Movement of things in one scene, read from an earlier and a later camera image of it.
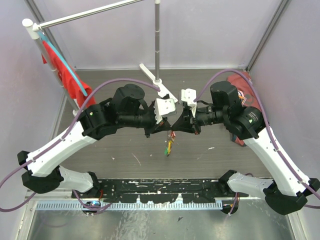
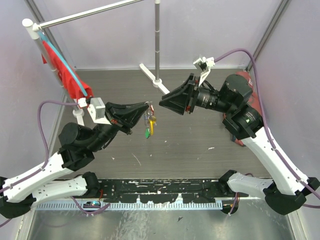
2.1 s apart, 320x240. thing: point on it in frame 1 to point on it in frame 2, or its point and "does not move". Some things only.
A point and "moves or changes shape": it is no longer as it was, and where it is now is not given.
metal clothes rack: [34, 32] does not move
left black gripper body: [151, 123] to [117, 124]
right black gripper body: [196, 128] to [192, 92]
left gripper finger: [163, 126] to [129, 114]
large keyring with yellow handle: [170, 137] moves or changes shape
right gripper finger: [183, 123] to [176, 100]
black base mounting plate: [157, 190] does not move
